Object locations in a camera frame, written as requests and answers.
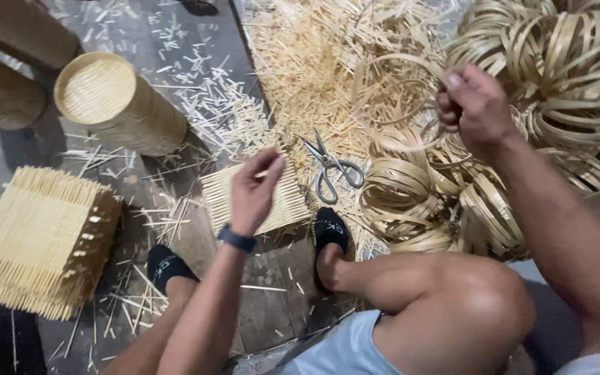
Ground person's left hand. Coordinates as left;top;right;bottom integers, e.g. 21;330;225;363
225;147;286;238

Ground person's right hand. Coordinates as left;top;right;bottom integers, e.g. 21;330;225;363
436;65;520;157

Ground single thin bamboo ring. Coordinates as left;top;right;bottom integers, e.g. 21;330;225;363
351;53;450;153

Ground flat woven bamboo mat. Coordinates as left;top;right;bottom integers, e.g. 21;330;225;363
199;155;314;238

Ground dark blue wristband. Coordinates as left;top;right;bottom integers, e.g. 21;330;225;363
217;224;258;254

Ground black right sock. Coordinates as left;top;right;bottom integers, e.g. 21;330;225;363
312;207;352;292

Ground black sock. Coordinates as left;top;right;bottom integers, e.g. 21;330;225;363
146;244;201;298
312;207;352;292

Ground heap of bundled bamboo rings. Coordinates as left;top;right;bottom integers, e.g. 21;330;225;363
357;0;600;262

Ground grey metal scissors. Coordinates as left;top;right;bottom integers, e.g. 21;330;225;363
302;127;366;205

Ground scattered bamboo sticks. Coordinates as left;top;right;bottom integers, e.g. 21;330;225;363
8;0;301;373

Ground black left sock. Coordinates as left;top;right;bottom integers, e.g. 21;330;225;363
146;244;201;298

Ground heap of bamboo stick offcuts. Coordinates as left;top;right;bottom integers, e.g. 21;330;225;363
237;0;465;261

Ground pale stack of round trays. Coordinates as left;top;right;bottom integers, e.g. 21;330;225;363
53;51;189;157

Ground light blue shorts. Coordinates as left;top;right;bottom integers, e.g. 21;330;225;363
271;309;600;375

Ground person's left leg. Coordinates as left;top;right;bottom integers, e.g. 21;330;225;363
99;275;199;375

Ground person's leg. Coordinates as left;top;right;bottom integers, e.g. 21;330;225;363
99;275;199;375
316;242;538;375

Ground person's right leg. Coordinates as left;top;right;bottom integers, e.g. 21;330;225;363
316;242;538;375

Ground black object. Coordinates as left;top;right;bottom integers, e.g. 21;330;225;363
179;0;220;17

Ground stack of square woven mats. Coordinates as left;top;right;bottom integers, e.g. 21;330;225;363
0;166;124;322

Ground brown stack of round trays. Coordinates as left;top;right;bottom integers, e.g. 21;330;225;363
0;44;49;131
0;0;83;72

